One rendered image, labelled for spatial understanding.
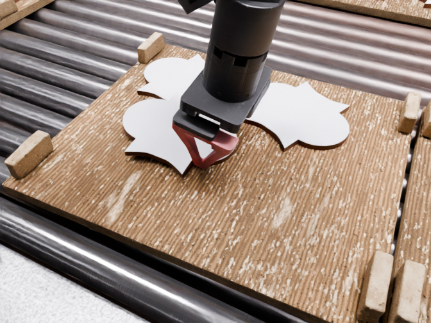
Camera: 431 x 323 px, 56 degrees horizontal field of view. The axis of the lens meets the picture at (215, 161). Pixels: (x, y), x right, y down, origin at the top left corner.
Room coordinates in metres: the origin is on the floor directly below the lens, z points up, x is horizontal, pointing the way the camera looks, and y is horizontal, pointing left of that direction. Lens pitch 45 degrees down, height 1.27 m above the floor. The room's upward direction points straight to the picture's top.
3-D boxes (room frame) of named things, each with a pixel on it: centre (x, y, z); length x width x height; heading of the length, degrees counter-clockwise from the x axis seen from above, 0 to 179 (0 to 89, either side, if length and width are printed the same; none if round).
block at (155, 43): (0.58, 0.10, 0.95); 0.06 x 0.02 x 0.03; 155
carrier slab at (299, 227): (0.37, -0.02, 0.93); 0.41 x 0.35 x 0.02; 65
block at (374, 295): (0.17, -0.14, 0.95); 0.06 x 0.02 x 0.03; 155
